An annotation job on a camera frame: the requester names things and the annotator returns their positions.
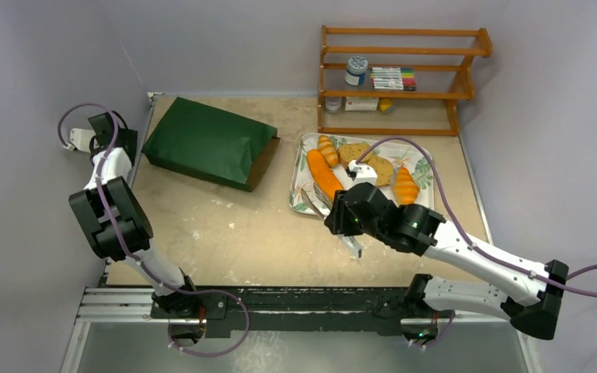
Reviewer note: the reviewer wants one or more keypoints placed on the white jar blue lid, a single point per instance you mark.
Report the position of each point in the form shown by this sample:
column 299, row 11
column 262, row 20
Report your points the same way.
column 356, row 70

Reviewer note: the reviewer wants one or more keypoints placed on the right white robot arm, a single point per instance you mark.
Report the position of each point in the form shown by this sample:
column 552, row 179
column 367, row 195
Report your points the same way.
column 526, row 293

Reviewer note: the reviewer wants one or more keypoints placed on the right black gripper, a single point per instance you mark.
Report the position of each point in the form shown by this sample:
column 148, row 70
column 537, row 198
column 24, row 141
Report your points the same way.
column 340, row 217

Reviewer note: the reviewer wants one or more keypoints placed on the yellow small object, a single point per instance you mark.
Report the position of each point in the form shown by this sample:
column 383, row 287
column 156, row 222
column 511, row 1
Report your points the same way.
column 386, row 105

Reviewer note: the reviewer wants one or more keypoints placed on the small fake bread roll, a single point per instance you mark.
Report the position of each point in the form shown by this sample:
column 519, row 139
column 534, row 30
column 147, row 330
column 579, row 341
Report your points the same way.
column 327, row 149

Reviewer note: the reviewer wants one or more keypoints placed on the small white box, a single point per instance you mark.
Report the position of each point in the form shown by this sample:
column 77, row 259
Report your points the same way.
column 355, row 103

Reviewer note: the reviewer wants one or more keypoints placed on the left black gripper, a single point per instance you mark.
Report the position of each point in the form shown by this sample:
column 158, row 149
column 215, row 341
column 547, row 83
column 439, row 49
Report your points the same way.
column 129, row 137

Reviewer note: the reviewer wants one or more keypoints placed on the coloured marker pen set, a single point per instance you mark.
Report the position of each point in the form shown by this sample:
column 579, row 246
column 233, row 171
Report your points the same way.
column 393, row 78

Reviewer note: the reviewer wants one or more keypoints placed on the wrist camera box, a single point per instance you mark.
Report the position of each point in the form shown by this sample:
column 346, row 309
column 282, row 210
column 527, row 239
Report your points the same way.
column 360, row 173
column 79, row 140

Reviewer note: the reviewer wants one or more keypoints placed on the orange fake croissant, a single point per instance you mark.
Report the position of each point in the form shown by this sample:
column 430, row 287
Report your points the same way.
column 404, row 188
column 322, row 174

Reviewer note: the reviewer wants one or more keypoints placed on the green paper bag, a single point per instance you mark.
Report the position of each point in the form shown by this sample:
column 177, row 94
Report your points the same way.
column 210, row 144

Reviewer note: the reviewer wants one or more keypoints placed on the leaf pattern tray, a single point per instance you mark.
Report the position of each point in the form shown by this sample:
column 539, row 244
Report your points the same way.
column 398, row 154

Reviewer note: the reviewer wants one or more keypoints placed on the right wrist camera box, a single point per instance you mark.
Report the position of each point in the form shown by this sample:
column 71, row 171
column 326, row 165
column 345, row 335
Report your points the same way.
column 360, row 173

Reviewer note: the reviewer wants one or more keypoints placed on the small clear jar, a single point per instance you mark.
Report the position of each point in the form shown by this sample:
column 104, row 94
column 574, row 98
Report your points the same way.
column 332, row 104

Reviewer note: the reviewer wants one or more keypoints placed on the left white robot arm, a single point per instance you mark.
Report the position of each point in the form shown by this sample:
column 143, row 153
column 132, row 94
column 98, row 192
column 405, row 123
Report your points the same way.
column 114, row 223

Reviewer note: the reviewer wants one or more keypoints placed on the metal tongs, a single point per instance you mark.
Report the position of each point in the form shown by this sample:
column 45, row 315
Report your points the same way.
column 324, row 216

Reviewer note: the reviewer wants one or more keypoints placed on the brown fake bread roll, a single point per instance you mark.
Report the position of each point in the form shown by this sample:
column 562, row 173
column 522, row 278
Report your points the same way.
column 383, row 168

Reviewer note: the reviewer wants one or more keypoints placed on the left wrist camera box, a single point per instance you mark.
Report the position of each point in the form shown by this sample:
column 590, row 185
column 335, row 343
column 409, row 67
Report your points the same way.
column 79, row 140

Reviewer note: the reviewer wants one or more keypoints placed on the orange wooden shelf rack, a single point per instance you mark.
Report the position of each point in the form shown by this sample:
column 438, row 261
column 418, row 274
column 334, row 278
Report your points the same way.
column 333, row 60

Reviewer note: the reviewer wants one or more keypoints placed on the brown fake bread slice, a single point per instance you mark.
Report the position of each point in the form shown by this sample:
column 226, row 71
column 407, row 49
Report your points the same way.
column 350, row 152

